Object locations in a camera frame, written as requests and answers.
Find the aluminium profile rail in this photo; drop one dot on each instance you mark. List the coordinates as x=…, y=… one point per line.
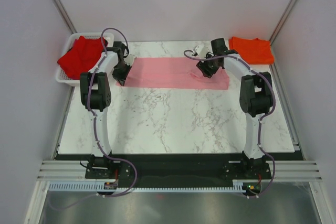
x=286, y=171

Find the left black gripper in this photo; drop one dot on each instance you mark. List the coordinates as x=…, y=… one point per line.
x=122, y=78

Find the white plastic basket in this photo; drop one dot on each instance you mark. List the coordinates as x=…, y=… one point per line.
x=61, y=76

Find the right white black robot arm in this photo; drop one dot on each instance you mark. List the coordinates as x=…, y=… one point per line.
x=256, y=100

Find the pink t shirt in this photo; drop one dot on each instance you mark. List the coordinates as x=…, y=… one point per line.
x=173, y=73

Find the folded orange t shirt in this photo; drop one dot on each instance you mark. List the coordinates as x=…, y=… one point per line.
x=253, y=51

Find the white slotted cable duct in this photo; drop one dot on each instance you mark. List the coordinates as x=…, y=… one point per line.
x=236, y=187

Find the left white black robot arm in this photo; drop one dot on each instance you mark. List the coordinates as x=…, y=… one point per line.
x=96, y=97

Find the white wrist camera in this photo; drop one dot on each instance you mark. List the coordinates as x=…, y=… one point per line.
x=200, y=51
x=129, y=60

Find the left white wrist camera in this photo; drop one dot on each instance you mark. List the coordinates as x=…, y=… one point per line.
x=129, y=60

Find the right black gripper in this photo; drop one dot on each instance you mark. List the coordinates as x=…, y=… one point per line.
x=206, y=72

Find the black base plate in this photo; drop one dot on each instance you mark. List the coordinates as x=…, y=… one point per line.
x=195, y=166

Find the red t shirt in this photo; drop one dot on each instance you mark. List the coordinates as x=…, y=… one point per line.
x=82, y=57

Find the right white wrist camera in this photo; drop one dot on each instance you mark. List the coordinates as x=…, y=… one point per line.
x=200, y=51

